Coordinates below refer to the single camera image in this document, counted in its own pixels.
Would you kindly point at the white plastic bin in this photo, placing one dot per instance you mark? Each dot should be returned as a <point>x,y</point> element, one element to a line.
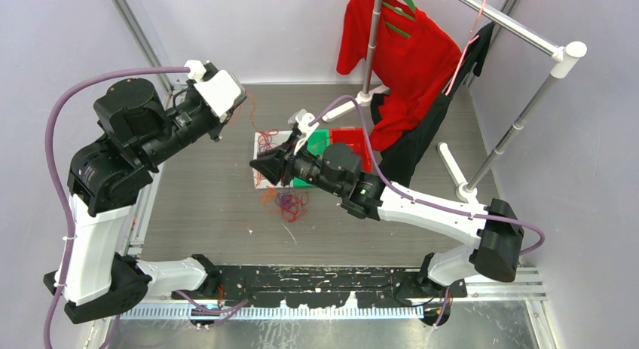
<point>263,142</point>

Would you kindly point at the black shirt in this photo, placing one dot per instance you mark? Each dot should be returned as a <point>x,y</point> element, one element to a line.
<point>401,158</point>

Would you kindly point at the red plastic bin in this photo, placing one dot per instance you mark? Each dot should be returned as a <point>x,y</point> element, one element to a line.
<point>355,139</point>

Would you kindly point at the green hanger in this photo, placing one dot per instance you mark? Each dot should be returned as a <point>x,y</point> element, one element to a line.
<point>409,3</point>

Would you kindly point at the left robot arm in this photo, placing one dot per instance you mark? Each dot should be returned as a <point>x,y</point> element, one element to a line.
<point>104,181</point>

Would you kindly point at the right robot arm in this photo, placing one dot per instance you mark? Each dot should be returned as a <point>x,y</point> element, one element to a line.
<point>489,235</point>

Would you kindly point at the white garment rack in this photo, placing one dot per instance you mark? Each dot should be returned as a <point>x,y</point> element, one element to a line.
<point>551,165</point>

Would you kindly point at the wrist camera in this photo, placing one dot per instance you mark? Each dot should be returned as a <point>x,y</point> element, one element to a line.
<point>223,93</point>
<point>303,124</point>

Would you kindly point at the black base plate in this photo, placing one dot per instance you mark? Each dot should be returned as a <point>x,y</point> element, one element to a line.
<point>312,292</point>

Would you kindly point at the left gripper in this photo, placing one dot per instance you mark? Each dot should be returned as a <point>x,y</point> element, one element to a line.
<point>192,92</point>

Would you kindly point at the green plastic bin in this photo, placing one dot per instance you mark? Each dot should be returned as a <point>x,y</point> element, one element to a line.
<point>316,145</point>

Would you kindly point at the pink hanger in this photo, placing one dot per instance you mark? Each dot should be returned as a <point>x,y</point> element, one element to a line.
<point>471,38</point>

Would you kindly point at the red shirt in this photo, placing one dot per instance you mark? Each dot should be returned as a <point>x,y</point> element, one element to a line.
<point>414,58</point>

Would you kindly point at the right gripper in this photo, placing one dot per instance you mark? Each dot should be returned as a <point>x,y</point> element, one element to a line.
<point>271,164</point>

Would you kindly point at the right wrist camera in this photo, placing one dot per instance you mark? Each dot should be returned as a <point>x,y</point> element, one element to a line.
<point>303,124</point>

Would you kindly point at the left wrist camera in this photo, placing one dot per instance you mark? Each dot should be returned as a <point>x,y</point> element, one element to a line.
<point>223,93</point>

